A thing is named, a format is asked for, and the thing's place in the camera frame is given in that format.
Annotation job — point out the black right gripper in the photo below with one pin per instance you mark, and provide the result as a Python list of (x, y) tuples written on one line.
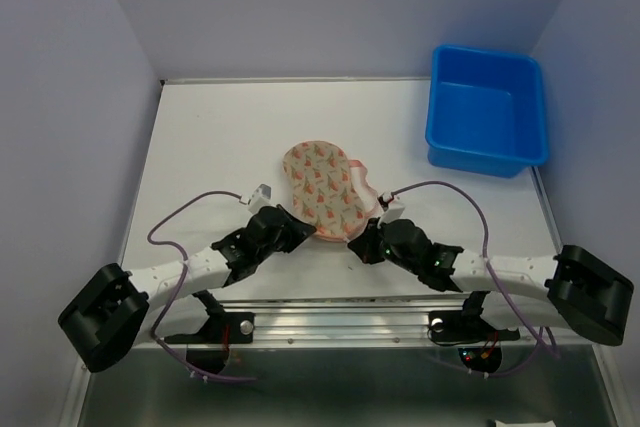
[(364, 244)]

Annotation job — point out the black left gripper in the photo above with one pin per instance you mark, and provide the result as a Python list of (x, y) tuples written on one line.
[(296, 230)]

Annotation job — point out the floral mesh laundry bag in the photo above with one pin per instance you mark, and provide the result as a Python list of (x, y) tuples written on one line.
[(329, 190)]

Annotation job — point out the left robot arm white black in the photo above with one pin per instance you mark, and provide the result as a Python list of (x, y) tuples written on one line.
[(105, 318)]

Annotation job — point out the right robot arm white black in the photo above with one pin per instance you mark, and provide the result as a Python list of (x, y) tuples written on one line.
[(590, 297)]

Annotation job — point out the blue plastic bin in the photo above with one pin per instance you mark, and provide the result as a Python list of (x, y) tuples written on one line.
[(486, 112)]

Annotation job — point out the white paper sheet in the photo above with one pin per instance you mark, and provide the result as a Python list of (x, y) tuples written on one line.
[(499, 423)]

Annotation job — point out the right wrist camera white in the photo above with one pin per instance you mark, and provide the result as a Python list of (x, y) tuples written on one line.
[(392, 208)]

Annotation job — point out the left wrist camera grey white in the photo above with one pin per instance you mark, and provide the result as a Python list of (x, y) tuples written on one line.
[(261, 197)]

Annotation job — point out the aluminium mounting rail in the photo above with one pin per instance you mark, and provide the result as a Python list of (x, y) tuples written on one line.
[(401, 322)]

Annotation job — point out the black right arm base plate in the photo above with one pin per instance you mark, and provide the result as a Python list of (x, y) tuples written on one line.
[(464, 325)]

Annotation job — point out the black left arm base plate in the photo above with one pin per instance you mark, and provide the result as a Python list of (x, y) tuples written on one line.
[(213, 324)]

